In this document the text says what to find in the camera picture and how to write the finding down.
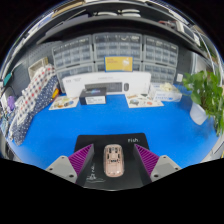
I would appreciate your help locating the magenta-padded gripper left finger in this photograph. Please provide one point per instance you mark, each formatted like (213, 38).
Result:
(61, 168)

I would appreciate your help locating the illustrated picture card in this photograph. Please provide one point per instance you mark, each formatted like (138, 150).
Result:
(144, 101)
(64, 102)

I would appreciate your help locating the purple object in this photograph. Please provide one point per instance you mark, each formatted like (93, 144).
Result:
(11, 102)

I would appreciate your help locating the long white keyboard box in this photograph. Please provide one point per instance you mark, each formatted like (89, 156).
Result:
(140, 83)

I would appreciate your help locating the green plant in white pot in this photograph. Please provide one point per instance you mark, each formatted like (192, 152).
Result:
(200, 113)

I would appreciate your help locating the black wall shelf unit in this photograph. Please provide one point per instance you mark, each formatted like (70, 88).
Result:
(110, 25)

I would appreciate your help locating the transparent pink computer mouse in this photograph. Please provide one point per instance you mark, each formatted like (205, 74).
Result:
(113, 160)

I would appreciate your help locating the patterned polka dot cloth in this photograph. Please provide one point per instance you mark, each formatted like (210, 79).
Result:
(31, 100)

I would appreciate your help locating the yellow and blue box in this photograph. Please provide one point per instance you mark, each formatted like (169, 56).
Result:
(118, 64)

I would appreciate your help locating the small black box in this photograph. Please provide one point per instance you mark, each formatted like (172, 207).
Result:
(92, 96)

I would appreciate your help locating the black mouse pad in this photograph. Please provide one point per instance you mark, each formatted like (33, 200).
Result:
(113, 138)

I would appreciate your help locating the white plastic crate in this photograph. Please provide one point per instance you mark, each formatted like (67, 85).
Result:
(38, 67)

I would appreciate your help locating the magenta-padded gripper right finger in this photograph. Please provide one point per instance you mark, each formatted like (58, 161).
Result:
(165, 167)

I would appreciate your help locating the white blue glove box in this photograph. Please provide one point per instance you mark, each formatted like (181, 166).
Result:
(165, 95)

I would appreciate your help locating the teal tool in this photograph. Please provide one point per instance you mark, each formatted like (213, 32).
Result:
(7, 78)

